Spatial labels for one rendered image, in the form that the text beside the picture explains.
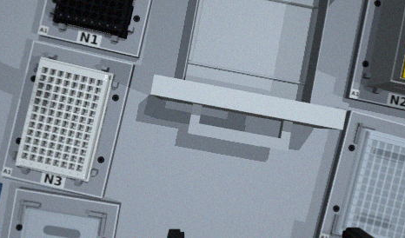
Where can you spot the white multiwell plate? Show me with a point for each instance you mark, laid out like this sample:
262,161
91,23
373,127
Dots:
88,128

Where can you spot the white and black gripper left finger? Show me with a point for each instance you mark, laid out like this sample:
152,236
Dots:
175,233

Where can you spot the clear multiwell plate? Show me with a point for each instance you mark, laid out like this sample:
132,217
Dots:
384,209

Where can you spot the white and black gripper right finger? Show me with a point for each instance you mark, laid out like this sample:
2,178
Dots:
355,233

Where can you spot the black multiwell plate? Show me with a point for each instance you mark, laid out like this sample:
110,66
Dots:
92,15

